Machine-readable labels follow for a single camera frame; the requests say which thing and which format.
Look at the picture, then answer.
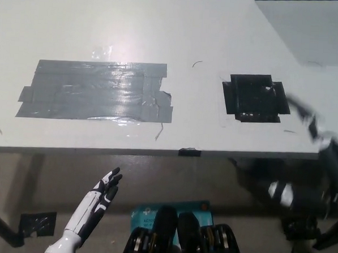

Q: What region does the black table leg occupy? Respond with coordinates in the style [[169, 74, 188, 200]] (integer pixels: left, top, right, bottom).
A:
[[0, 201, 27, 248]]

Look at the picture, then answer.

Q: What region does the black table leg base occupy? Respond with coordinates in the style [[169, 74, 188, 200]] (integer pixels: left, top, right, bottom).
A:
[[281, 213, 338, 252]]

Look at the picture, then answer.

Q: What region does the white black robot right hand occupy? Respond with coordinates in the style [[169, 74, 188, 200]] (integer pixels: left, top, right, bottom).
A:
[[282, 92, 338, 158]]

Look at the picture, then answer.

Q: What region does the small black tape strip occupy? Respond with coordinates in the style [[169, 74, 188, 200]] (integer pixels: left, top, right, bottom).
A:
[[178, 146, 202, 158]]

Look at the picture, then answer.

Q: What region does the black tape square patch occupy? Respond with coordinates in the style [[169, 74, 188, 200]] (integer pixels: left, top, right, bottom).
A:
[[220, 72, 292, 126]]

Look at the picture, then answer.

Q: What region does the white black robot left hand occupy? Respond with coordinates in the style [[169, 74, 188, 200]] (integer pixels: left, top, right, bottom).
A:
[[63, 164, 124, 243]]

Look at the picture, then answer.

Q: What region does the grey duct tape patch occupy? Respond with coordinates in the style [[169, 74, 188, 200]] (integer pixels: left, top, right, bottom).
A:
[[15, 56, 176, 126]]

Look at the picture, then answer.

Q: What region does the teal cardboard router box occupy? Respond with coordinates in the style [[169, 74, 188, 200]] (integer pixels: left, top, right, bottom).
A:
[[129, 196, 213, 248]]

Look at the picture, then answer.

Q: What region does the black tape floor patch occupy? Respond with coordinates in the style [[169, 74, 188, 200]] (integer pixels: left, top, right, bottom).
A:
[[19, 210, 58, 238]]

